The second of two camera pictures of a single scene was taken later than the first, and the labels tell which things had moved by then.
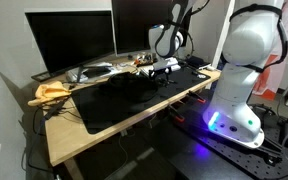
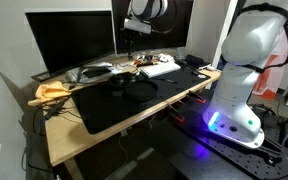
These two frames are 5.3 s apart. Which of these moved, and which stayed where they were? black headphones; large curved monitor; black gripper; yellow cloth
Moved: black gripper
Stayed: yellow cloth; large curved monitor; black headphones
